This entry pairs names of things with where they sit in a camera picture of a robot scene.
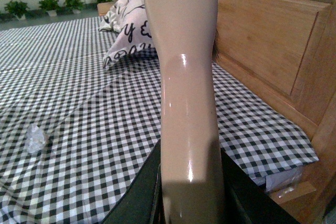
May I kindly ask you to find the black white checkered bedsheet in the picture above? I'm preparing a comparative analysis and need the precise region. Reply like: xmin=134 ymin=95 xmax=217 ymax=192
xmin=0 ymin=15 xmax=320 ymax=224

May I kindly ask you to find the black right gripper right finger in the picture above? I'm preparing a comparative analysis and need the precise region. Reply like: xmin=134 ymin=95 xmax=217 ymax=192
xmin=220 ymin=149 xmax=298 ymax=223

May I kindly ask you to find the beige brush handle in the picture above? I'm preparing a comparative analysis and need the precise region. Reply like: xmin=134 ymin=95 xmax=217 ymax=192
xmin=144 ymin=0 xmax=225 ymax=223

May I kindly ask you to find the wooden bed frame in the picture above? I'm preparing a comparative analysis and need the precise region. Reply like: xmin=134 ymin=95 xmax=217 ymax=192
xmin=217 ymin=0 xmax=335 ymax=223

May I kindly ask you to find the plastic wrapped mattress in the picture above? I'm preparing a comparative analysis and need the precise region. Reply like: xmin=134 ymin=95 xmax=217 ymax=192
xmin=252 ymin=166 xmax=304 ymax=194

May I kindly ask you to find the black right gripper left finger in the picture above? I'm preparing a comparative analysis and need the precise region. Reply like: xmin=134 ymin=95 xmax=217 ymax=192
xmin=102 ymin=141 xmax=162 ymax=223

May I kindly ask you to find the white black patterned pillow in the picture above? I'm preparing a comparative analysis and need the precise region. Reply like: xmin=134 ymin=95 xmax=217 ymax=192
xmin=99 ymin=0 xmax=155 ymax=68

